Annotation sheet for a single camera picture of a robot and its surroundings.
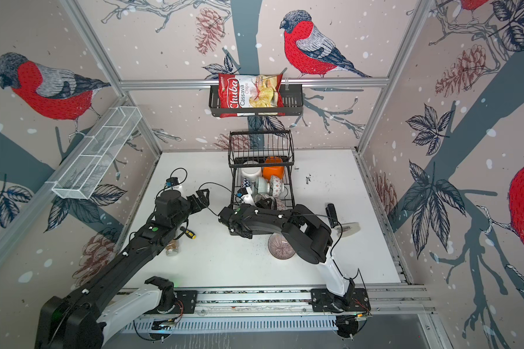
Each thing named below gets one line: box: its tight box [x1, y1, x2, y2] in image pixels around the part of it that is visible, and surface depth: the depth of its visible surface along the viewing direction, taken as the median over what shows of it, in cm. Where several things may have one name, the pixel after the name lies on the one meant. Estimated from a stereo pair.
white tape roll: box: [341, 221, 361, 238], surface depth 91 cm
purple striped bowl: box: [267, 231, 296, 260], surface depth 86 cm
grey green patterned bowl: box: [270, 175, 283, 199], surface depth 95 cm
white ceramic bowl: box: [240, 160, 262, 180], surface depth 105 cm
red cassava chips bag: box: [218, 73, 286, 118], surface depth 90 cm
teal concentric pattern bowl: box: [257, 175, 269, 195], surface depth 97 cm
